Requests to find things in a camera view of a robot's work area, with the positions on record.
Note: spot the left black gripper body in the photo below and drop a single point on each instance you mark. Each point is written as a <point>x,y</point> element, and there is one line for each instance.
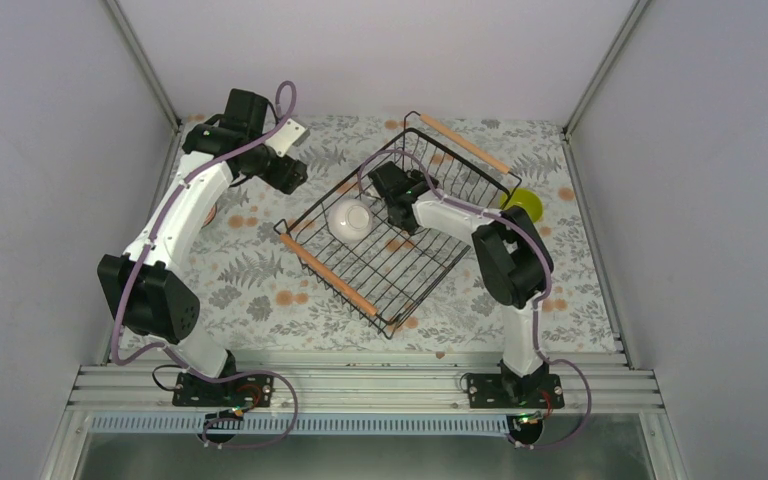
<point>285,179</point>

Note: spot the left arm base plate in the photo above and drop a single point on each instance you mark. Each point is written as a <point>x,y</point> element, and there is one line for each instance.
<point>247,392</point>

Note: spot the perforated cable duct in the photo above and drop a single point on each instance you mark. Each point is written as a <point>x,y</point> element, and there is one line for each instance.
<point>306,424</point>

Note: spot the aluminium rail frame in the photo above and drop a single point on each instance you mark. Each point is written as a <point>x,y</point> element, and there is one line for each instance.
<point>390,383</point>

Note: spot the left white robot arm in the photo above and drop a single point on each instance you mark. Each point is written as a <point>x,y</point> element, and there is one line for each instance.
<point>153,308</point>

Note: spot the yellow-green bowl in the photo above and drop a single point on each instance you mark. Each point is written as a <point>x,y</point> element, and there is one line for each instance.
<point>525,199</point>

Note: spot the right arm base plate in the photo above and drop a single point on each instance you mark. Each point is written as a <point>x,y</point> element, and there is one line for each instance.
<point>494,391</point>

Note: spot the white ceramic bowl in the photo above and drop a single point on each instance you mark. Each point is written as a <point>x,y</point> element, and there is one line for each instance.
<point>350,220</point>

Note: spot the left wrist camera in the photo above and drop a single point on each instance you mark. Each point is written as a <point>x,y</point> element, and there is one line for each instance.
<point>289,135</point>

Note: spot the floral tablecloth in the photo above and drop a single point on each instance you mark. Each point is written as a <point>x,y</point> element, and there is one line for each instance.
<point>254,294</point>

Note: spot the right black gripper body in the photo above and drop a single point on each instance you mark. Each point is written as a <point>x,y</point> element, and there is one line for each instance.
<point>401,225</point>

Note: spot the black wire dish rack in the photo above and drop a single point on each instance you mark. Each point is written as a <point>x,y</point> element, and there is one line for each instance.
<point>386,276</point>

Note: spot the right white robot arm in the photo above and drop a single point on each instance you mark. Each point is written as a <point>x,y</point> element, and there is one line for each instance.
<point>514,264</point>

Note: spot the pink patterned bowl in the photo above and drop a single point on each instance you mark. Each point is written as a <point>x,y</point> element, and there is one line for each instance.
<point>210,216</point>

